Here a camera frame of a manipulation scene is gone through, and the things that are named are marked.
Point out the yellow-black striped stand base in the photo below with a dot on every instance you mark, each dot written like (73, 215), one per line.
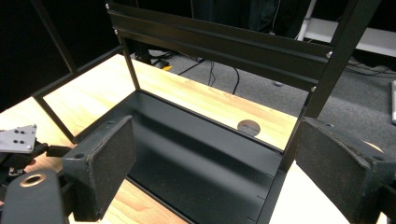
(165, 66)

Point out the white metal stand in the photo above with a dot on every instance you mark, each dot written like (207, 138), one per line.
(373, 39)

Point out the black metal shelf rack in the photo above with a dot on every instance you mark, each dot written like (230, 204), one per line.
(202, 161)

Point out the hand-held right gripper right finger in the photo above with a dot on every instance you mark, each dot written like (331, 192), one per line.
(339, 168)

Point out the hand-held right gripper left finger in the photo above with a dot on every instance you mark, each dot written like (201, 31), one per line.
(102, 165)

